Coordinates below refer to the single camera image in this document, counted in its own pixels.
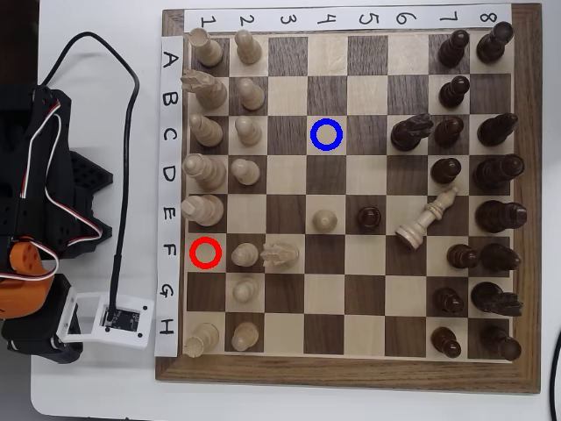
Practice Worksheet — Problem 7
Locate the dark wooden queen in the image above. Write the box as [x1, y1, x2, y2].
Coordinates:
[472, 153, 526, 191]

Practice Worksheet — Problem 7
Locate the light wooden king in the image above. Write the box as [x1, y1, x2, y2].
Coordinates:
[180, 194, 225, 228]

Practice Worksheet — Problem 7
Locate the light wooden rook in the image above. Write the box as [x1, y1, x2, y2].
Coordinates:
[187, 27, 224, 68]
[182, 322, 220, 359]

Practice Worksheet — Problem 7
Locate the dark wooden pawn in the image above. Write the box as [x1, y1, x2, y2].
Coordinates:
[430, 326, 463, 360]
[433, 116, 465, 149]
[432, 287, 466, 316]
[430, 157, 463, 185]
[438, 75, 472, 110]
[355, 205, 387, 232]
[437, 29, 471, 69]
[446, 244, 481, 271]

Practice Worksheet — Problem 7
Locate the wooden chessboard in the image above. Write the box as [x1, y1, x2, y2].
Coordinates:
[154, 3, 543, 396]

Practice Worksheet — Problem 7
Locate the light wooden bishop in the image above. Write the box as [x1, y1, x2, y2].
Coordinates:
[188, 113, 224, 148]
[394, 186, 460, 252]

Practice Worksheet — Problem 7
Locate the light wooden pawn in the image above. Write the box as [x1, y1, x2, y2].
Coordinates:
[231, 322, 260, 353]
[237, 77, 266, 111]
[230, 157, 262, 186]
[233, 29, 263, 66]
[311, 209, 338, 233]
[231, 242, 260, 268]
[234, 116, 263, 147]
[231, 278, 260, 303]

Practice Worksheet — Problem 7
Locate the dark wooden king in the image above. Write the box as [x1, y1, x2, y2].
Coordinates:
[475, 200, 529, 233]

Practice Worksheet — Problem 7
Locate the white paper letter strip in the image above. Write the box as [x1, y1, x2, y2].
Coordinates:
[154, 33, 184, 359]

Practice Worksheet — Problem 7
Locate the dark wooden bishop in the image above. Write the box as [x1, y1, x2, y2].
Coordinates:
[476, 112, 520, 148]
[480, 243, 522, 272]

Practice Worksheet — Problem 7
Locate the dark wooden rook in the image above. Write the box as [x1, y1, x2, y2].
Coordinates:
[479, 326, 522, 362]
[476, 20, 515, 65]

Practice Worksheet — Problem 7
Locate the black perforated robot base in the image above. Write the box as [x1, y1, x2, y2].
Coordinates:
[67, 150, 114, 260]

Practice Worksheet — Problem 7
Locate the white paper number strip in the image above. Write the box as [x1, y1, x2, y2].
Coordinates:
[183, 3, 513, 34]

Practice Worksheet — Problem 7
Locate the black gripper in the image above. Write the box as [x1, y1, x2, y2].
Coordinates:
[2, 274, 84, 365]

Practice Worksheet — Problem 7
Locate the dark wooden knight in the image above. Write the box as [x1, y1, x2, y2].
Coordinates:
[389, 112, 435, 153]
[471, 281, 525, 318]

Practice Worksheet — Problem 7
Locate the light wooden knight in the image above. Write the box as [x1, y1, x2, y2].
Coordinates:
[180, 68, 229, 111]
[259, 242, 301, 271]

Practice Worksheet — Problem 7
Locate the black camera cable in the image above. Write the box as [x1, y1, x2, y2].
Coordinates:
[41, 31, 141, 321]

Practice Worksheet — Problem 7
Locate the white red servo wire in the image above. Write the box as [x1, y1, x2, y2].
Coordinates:
[42, 116, 105, 258]
[19, 99, 62, 198]

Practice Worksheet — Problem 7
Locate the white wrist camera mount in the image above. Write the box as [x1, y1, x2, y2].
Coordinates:
[54, 291, 155, 351]

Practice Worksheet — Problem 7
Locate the light wooden queen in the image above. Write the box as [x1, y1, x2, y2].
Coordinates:
[181, 153, 228, 192]

